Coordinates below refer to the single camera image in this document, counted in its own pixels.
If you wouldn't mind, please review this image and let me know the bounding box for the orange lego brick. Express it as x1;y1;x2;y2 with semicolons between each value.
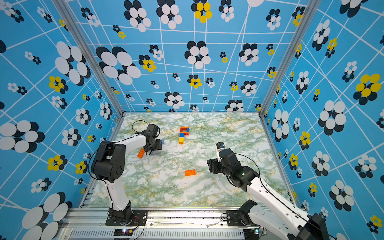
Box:
137;149;146;159

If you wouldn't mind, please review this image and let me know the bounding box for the orange long lego plate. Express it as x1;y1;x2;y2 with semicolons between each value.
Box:
185;170;196;177

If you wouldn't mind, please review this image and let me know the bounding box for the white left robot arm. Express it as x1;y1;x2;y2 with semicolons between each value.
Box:
90;124;162;226

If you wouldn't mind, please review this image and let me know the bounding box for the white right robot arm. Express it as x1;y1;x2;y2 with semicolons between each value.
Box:
207;142;332;240

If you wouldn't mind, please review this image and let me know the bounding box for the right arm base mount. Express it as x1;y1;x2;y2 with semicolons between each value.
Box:
226;210;252;227

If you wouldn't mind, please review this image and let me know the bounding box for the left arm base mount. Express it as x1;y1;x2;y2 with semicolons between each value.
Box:
106;208;149;227

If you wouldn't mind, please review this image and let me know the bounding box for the aluminium front rail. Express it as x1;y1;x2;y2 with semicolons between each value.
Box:
55;206;319;240

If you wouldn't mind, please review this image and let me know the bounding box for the left aluminium corner post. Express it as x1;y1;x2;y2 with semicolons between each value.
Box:
51;0;125;118

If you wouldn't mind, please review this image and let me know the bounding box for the aluminium corner post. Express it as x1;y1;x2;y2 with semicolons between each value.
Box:
259;0;322;118
51;0;125;118

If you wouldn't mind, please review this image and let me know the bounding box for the right aluminium corner post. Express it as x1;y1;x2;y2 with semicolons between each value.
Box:
259;0;322;118

